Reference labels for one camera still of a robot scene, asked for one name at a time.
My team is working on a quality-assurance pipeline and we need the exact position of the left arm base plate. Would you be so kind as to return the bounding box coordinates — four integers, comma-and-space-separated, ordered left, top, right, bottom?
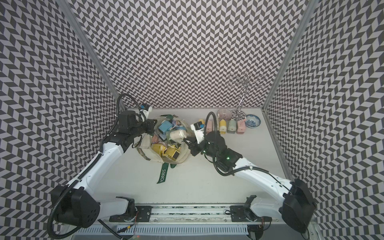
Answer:
109, 206, 153, 223

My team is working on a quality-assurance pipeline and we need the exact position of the white grey pencil sharpener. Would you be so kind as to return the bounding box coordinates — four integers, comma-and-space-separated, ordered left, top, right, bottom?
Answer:
169, 130, 187, 142

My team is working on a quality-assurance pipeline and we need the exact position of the silver jewelry tree stand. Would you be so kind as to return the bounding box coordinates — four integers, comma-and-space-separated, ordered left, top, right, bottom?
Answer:
227, 72, 266, 121

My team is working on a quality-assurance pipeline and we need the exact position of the pink rounded pencil sharpener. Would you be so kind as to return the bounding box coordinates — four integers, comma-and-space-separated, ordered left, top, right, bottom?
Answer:
206, 120, 214, 133

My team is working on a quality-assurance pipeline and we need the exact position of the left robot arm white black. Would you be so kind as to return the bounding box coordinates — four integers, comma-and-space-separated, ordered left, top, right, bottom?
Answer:
49, 107, 157, 228

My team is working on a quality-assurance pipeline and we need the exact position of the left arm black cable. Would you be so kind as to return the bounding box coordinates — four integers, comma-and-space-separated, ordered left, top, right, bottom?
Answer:
46, 93, 143, 240

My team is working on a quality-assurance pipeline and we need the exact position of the yellow round pencil sharpener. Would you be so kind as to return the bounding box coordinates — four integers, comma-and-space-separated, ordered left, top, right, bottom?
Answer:
219, 119, 227, 135

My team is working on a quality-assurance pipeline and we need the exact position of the small yellow black sharpener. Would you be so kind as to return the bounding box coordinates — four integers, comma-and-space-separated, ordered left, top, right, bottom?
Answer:
164, 145, 181, 161

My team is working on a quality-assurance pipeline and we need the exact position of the blue white patterned bowl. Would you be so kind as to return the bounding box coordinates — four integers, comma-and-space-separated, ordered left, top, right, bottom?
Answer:
245, 114, 261, 129

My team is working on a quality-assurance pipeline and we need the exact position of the pink ribbed bowl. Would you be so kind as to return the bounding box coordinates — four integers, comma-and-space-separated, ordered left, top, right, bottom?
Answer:
217, 109, 232, 121

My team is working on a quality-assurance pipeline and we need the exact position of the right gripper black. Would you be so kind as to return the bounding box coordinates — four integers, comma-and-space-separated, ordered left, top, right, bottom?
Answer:
184, 135, 220, 160

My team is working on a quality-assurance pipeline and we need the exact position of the mint green pencil sharpener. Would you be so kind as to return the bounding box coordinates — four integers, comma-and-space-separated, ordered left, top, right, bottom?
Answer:
227, 119, 237, 134

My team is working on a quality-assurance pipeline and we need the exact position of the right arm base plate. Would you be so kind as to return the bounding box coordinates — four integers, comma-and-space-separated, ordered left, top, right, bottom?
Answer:
225, 205, 273, 223

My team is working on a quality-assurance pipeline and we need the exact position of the cream canvas tote bag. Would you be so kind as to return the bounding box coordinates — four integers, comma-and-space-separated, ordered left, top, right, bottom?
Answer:
135, 115, 194, 184

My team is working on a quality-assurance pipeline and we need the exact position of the blue round pencil sharpener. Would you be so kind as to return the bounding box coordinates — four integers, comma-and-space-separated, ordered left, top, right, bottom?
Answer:
158, 120, 174, 135

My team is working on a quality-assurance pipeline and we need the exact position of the pink block pencil sharpener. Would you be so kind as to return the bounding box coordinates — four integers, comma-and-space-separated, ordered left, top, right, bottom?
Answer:
236, 120, 247, 135

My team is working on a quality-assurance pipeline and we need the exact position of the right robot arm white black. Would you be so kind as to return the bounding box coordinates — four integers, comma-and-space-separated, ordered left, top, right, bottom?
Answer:
183, 132, 317, 234

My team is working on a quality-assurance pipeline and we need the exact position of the aluminium mounting rail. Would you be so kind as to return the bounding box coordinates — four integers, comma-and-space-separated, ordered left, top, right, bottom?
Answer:
86, 203, 319, 226

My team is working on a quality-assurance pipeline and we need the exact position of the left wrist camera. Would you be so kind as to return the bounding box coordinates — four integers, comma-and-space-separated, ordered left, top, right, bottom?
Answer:
140, 104, 153, 120

